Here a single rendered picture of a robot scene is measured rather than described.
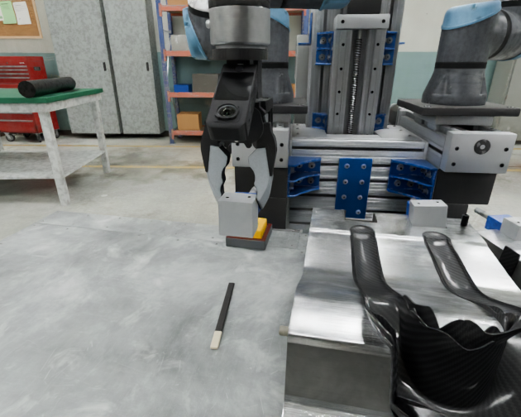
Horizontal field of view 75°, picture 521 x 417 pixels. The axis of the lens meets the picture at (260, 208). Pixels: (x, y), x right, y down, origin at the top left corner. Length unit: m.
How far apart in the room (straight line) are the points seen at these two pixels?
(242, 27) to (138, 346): 0.41
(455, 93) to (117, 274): 0.86
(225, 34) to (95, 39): 5.62
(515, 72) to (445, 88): 5.24
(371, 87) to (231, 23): 0.66
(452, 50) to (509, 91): 5.24
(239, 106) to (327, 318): 0.24
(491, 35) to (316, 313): 0.86
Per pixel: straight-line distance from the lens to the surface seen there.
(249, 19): 0.44
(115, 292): 0.60
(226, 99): 0.41
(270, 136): 0.45
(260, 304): 0.53
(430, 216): 0.61
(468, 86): 1.01
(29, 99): 3.22
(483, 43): 1.03
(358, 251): 0.52
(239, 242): 0.67
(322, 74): 1.14
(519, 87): 6.32
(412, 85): 6.16
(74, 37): 6.18
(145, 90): 5.80
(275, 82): 0.93
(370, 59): 1.06
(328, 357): 0.30
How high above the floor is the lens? 1.13
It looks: 23 degrees down
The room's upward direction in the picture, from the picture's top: straight up
